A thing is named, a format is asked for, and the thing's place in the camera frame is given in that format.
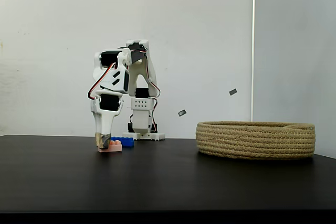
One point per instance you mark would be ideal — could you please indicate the pink lego block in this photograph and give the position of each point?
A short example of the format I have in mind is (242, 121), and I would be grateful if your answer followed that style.
(116, 147)

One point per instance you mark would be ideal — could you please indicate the grey tape piece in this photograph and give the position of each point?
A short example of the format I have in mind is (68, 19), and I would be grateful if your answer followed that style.
(182, 112)
(233, 92)

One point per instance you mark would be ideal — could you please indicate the white vertical wall trim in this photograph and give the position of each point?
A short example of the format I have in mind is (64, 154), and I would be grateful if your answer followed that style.
(253, 45)

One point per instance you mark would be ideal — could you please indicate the blue lego block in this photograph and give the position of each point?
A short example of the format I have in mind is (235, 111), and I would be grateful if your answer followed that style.
(127, 141)

